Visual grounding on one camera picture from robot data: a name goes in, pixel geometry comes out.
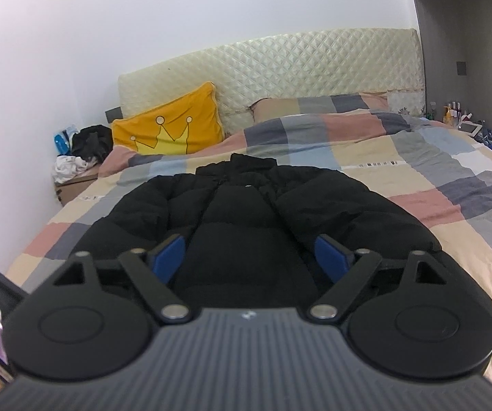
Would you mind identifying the plaid patchwork duvet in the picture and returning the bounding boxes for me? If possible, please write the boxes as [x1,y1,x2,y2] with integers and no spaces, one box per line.
[6,110,492,381]

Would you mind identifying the plaid pillow at headboard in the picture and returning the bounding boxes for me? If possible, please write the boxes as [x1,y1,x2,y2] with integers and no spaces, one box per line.
[251,93,389,123]

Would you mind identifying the white cloth pile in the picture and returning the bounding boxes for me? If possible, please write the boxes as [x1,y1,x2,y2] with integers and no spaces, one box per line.
[52,155,97,185]

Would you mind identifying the grey wall cabinet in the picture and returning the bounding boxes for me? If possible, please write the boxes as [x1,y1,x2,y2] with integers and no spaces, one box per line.
[414,0,492,130]

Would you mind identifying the cardboard box nightstand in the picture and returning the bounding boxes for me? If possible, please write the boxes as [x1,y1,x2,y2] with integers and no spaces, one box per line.
[54,165,99,206]

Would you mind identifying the blue white bag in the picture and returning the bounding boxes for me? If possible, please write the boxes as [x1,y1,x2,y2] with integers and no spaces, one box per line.
[54,124,78,155]

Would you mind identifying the dark wall switch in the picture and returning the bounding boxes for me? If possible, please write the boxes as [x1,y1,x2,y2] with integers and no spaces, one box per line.
[456,61,467,76]
[105,107,123,123]

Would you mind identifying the dark wall switch left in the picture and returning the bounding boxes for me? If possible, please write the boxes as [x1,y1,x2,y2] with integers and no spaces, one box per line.
[105,107,123,123]

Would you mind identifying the black puffer jacket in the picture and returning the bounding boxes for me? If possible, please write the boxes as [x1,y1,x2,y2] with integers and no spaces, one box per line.
[77,154,442,309]

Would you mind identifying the white tablet device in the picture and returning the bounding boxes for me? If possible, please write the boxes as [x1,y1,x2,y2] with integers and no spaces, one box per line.
[458,121,482,137]

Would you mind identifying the yellow crown pillow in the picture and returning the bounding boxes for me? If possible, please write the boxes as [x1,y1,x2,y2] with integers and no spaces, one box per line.
[111,82,225,155]

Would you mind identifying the black clothes pile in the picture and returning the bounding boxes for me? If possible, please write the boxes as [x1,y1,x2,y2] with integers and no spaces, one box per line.
[70,124,113,163]

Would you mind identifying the cream quilted headboard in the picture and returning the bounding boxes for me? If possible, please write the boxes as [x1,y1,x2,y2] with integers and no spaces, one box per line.
[118,28,425,134]

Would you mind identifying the dark wall switch right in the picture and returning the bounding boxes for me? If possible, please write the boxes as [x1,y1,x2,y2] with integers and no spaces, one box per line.
[456,61,467,76]

